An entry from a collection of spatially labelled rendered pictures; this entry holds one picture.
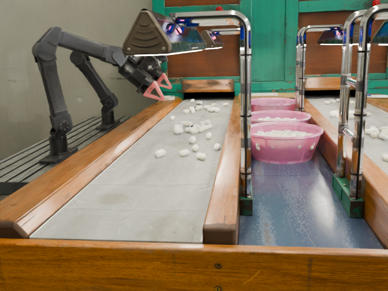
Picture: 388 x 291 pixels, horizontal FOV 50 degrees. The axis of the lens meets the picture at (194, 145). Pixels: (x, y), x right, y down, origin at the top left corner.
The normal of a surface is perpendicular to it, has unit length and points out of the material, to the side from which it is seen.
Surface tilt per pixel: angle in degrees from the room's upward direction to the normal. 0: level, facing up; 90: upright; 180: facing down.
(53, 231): 0
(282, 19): 90
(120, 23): 90
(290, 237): 0
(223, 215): 0
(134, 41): 90
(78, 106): 90
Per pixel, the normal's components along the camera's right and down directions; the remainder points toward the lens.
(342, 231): -0.03, -0.97
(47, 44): 0.51, 0.18
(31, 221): 0.68, -0.69
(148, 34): -0.12, 0.23
